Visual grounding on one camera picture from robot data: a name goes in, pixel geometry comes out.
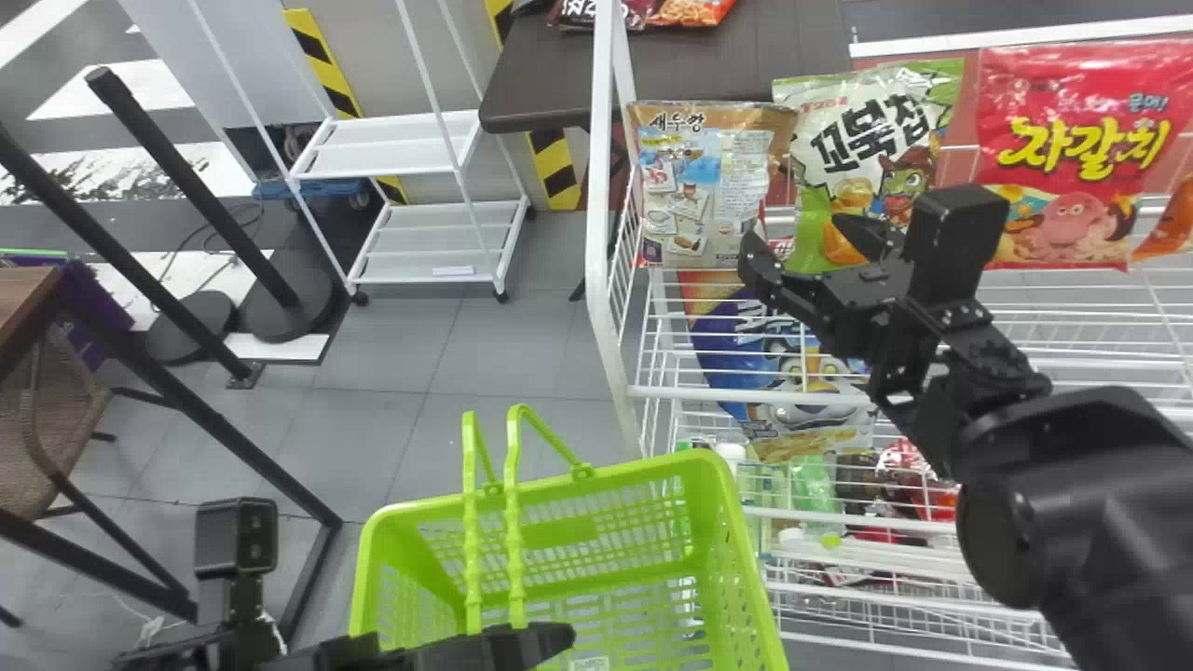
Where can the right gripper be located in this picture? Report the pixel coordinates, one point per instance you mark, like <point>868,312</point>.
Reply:
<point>843,303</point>

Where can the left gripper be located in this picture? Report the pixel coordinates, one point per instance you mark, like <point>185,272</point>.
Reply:
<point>359,654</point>

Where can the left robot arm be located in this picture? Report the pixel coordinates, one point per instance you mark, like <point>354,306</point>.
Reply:
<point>177,655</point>

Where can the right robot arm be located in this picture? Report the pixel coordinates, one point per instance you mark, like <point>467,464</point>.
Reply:
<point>1081,503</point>

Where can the blue snack packet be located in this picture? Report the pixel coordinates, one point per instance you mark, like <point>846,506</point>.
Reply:
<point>746,354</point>

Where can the green snack packet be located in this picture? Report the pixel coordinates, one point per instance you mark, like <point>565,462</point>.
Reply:
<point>867,140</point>

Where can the beige snack packet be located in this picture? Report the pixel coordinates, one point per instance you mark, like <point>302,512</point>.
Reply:
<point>708,177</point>

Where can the green basket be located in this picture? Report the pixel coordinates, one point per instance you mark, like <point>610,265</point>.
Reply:
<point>643,559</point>

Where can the dark side table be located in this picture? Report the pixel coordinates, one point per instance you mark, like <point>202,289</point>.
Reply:
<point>671,70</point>

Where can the green bottle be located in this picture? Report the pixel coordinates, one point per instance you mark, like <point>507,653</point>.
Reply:
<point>814,489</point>

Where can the orange snack packet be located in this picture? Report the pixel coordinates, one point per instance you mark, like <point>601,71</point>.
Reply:
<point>1176,228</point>
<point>690,9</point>

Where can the dark red snack packet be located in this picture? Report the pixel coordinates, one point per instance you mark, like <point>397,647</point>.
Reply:
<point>596,11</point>

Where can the white shelf trolley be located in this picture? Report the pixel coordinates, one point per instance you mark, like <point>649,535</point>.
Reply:
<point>419,233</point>

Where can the wicker chair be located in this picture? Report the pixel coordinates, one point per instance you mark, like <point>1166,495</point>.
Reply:
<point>47,419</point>

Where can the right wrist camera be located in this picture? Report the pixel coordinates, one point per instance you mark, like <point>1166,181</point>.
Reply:
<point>955,238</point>

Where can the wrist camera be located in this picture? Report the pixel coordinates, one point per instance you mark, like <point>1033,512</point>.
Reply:
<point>955,238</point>
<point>235,536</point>

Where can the yellow black striped post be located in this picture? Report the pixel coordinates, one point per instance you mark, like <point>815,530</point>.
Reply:
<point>552,158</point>
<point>331,70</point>

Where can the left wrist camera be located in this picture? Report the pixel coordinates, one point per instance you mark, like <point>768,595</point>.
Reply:
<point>235,536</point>

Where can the black post on round foot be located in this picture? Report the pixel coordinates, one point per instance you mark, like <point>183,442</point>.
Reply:
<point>191,321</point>
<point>280,303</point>

